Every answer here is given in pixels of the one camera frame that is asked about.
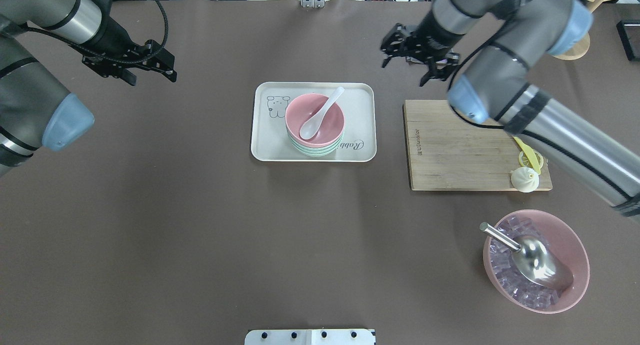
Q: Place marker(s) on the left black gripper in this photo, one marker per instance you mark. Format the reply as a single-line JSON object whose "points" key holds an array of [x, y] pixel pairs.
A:
{"points": [[113, 41]]}

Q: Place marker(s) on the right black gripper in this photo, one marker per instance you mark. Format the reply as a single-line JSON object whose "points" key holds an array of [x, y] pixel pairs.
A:
{"points": [[434, 39]]}

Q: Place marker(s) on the small pink bowl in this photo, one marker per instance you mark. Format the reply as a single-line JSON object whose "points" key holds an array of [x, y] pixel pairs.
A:
{"points": [[303, 108]]}

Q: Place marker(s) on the white ceramic spoon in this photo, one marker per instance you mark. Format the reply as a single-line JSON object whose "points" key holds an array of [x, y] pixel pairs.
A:
{"points": [[311, 127]]}

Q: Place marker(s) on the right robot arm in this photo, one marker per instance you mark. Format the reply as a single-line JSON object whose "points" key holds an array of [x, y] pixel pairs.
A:
{"points": [[495, 85]]}

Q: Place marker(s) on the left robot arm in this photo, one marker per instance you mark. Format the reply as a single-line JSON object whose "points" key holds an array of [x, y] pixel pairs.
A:
{"points": [[36, 110]]}

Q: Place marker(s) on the large pink bowl with ice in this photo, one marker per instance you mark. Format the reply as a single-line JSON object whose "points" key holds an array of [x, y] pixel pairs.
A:
{"points": [[562, 241]]}

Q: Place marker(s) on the bamboo cutting board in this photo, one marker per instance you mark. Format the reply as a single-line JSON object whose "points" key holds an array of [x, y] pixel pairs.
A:
{"points": [[446, 154]]}

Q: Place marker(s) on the wooden cup tree stand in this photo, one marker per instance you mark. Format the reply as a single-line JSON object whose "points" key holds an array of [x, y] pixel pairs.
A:
{"points": [[580, 40]]}

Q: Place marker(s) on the lemon slice lower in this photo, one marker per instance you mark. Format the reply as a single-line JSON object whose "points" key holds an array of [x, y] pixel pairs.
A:
{"points": [[524, 161]]}

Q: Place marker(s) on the yellow plastic toy knife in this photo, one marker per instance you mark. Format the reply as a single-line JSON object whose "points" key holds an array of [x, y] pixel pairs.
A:
{"points": [[528, 150]]}

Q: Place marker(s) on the white toy garlic bulb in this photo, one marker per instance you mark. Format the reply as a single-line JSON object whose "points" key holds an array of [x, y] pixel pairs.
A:
{"points": [[525, 179]]}

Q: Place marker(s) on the cream rabbit tray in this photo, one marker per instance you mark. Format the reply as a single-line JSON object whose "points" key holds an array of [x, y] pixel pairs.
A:
{"points": [[270, 141]]}

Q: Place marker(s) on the black tray edge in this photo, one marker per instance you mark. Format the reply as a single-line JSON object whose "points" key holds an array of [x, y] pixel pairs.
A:
{"points": [[629, 33]]}

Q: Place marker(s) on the metal ice scoop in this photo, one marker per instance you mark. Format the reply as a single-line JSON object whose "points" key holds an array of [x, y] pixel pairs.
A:
{"points": [[533, 259]]}

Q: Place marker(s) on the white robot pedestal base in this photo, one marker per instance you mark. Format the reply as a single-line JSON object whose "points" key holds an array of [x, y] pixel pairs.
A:
{"points": [[320, 336]]}

